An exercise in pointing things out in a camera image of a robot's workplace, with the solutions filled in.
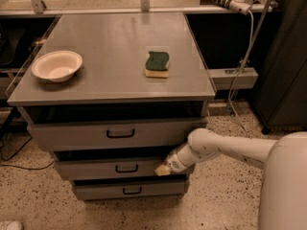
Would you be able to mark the grey metal box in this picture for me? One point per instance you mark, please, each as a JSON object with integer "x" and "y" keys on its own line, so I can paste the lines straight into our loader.
{"x": 225, "y": 79}

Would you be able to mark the yellow foam-wrapped gripper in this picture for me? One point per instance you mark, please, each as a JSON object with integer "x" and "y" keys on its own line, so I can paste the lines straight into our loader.
{"x": 173, "y": 161}

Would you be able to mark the green yellow sponge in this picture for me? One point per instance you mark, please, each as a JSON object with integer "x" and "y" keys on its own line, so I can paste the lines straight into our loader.
{"x": 156, "y": 65}

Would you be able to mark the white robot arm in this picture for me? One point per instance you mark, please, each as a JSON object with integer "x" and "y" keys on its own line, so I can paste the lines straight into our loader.
{"x": 283, "y": 197}

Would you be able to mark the metal rail shelf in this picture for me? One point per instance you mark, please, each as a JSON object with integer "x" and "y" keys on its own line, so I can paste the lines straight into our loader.
{"x": 128, "y": 4}

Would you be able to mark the grey drawer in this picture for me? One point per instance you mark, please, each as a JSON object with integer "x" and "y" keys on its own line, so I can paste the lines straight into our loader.
{"x": 114, "y": 134}
{"x": 131, "y": 187}
{"x": 92, "y": 164}

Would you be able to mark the white bowl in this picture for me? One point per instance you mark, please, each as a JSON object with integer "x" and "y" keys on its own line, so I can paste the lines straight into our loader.
{"x": 58, "y": 66}

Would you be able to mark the white power strip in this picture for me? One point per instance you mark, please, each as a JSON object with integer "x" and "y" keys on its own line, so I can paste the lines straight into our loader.
{"x": 240, "y": 6}

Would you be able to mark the grey drawer cabinet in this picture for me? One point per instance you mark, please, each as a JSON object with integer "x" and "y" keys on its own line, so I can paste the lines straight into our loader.
{"x": 112, "y": 85}

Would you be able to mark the grey top drawer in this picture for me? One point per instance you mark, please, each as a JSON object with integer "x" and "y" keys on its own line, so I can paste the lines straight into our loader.
{"x": 114, "y": 134}

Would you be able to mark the grey bottom drawer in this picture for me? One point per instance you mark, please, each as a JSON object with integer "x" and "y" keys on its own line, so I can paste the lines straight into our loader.
{"x": 131, "y": 187}

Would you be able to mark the white sneaker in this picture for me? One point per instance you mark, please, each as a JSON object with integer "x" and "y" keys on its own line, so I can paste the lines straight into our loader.
{"x": 11, "y": 225}

